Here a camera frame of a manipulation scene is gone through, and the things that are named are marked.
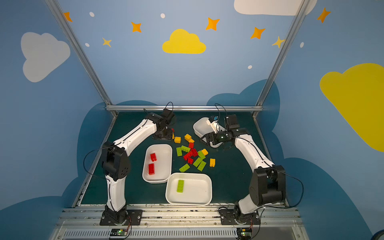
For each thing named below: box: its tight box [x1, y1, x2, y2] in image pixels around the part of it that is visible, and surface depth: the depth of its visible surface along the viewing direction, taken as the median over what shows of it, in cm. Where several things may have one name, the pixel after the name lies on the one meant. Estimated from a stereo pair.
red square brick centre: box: [191, 148, 198, 157], surface depth 100 cm
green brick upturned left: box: [176, 147, 183, 157], surface depth 101 cm
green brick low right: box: [197, 160, 207, 172], surface depth 95 cm
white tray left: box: [142, 144, 173, 184], surface depth 94 cm
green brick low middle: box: [193, 157, 203, 168], surface depth 97 cm
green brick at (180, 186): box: [177, 179, 185, 193], surface depth 85 cm
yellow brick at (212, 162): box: [209, 158, 216, 168], surface depth 95 cm
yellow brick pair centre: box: [184, 133, 195, 143], surface depth 106 cm
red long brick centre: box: [183, 151, 193, 161], surface depth 98 cm
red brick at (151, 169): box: [148, 163, 155, 176], surface depth 91 cm
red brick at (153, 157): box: [150, 153, 158, 162], surface depth 95 cm
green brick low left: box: [178, 163, 191, 173], surface depth 93 cm
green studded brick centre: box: [197, 150, 206, 160], surface depth 100 cm
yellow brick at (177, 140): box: [174, 136, 182, 144], surface depth 106 cm
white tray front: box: [165, 172, 213, 206], surface depth 85 cm
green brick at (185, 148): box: [181, 145, 191, 153], surface depth 100 cm
